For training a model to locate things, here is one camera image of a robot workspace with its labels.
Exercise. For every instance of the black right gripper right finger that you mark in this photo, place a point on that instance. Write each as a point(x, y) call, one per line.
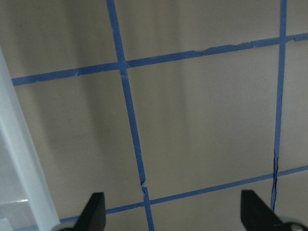
point(255, 215)

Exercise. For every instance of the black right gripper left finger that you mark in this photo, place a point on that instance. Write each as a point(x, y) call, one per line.
point(92, 218)

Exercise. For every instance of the clear plastic storage box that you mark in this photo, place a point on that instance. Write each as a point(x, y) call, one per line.
point(25, 200)

